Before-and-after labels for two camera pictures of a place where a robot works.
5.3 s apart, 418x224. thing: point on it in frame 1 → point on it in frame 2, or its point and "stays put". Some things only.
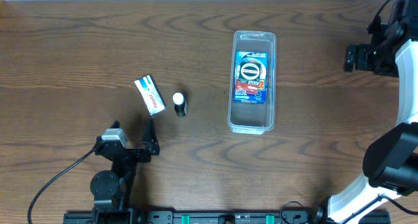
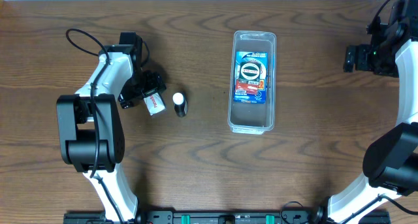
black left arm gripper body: x=129 y=153 → x=147 y=87
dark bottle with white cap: x=180 y=102 stays put
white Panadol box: x=151 y=95 stays put
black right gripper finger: x=350 y=59 stays put
